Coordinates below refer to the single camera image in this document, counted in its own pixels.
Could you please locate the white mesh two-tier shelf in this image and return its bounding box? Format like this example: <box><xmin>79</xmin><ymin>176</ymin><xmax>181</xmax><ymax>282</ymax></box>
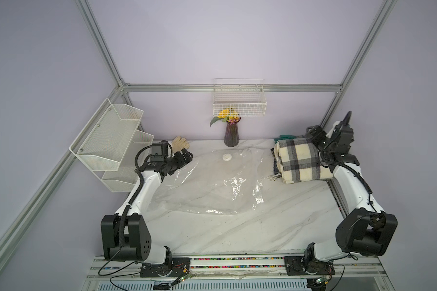
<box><xmin>69</xmin><ymin>99</ymin><xmax>154</xmax><ymax>192</ymax></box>

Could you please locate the white round bag valve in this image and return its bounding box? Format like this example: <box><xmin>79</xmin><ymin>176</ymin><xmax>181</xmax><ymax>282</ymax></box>
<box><xmin>222</xmin><ymin>154</ymin><xmax>233</xmax><ymax>161</ymax></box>

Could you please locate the dark purple glass vase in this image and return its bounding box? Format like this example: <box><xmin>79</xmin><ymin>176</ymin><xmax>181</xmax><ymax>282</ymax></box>
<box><xmin>224</xmin><ymin>118</ymin><xmax>240</xmax><ymax>147</ymax></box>

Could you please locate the clear plastic vacuum bag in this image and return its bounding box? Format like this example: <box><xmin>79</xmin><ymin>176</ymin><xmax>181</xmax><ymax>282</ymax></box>
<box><xmin>149</xmin><ymin>147</ymin><xmax>273</xmax><ymax>215</ymax></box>

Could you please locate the yellow flower bouquet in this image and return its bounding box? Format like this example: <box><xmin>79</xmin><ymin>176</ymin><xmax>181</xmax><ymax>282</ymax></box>
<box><xmin>210</xmin><ymin>108</ymin><xmax>241</xmax><ymax>126</ymax></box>

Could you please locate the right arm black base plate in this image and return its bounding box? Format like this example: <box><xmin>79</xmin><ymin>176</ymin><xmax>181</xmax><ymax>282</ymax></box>
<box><xmin>284</xmin><ymin>256</ymin><xmax>335</xmax><ymax>276</ymax></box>

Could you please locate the white wire wall basket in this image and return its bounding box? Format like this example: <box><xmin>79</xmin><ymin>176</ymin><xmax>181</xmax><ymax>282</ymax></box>
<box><xmin>212</xmin><ymin>78</ymin><xmax>267</xmax><ymax>117</ymax></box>

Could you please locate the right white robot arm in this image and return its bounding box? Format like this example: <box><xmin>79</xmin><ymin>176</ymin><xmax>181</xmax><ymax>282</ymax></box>
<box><xmin>301</xmin><ymin>112</ymin><xmax>398</xmax><ymax>275</ymax></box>

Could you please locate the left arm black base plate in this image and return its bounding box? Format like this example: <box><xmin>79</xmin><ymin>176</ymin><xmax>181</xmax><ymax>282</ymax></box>
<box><xmin>140</xmin><ymin>257</ymin><xmax>191</xmax><ymax>278</ymax></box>

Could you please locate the aluminium mounting rail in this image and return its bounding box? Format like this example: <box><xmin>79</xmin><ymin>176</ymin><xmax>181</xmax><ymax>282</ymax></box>
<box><xmin>84</xmin><ymin>253</ymin><xmax>388</xmax><ymax>282</ymax></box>

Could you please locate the cream navy striped scarf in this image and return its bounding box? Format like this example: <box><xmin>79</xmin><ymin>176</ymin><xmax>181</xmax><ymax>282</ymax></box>
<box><xmin>274</xmin><ymin>138</ymin><xmax>334</xmax><ymax>184</ymax></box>

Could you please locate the beige leather glove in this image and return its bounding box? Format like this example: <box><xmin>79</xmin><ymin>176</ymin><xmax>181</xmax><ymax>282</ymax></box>
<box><xmin>171</xmin><ymin>137</ymin><xmax>190</xmax><ymax>154</ymax></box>

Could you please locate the green rubber glove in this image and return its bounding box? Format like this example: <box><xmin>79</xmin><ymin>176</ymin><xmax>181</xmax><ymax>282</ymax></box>
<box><xmin>273</xmin><ymin>135</ymin><xmax>298</xmax><ymax>143</ymax></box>

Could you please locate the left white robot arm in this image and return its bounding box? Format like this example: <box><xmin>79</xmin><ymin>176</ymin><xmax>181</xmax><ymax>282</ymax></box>
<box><xmin>101</xmin><ymin>137</ymin><xmax>194</xmax><ymax>270</ymax></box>

